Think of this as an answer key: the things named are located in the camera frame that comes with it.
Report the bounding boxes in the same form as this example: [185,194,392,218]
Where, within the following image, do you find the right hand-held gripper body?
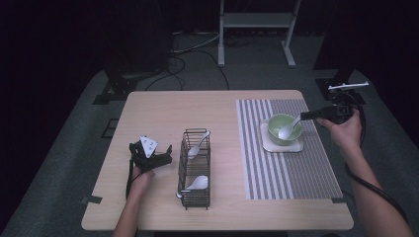
[317,81,371,125]

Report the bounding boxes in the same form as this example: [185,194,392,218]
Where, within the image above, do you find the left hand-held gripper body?
[131,134,173,173]

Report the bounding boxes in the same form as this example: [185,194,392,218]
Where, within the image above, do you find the black wire cutlery rack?
[177,127,212,211]

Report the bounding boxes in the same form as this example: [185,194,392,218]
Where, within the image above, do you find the white ceramic spoon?
[187,129,211,160]
[278,115,302,141]
[175,175,210,199]

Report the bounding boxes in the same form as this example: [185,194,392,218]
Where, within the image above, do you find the green bowl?
[267,113,303,147]

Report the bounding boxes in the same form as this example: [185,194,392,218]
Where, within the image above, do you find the person's right hand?
[315,108,364,156]

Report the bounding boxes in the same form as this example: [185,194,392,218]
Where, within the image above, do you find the person's left hand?
[129,166,156,199]

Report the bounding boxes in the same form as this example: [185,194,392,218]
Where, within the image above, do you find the black stand base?
[92,67,166,106]
[313,57,368,106]

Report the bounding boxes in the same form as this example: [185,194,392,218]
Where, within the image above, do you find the white square coaster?
[259,119,304,154]

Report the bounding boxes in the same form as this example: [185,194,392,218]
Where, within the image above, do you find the grey striped placemat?
[235,98,344,200]

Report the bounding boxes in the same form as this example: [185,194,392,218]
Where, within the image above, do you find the white metal stand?
[217,0,302,69]

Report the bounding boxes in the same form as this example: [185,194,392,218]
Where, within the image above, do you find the left hand-held gripper black cable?
[126,157,136,200]

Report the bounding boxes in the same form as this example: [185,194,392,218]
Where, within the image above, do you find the hand-held gripper black cable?
[126,157,136,200]
[342,91,410,225]

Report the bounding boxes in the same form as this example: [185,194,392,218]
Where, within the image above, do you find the right hand-held gripper black cable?
[342,91,410,225]

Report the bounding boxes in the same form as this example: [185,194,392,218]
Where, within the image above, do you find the black floor cable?
[143,48,230,92]

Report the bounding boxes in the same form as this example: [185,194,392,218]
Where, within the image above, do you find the grey floor cable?
[170,31,221,55]

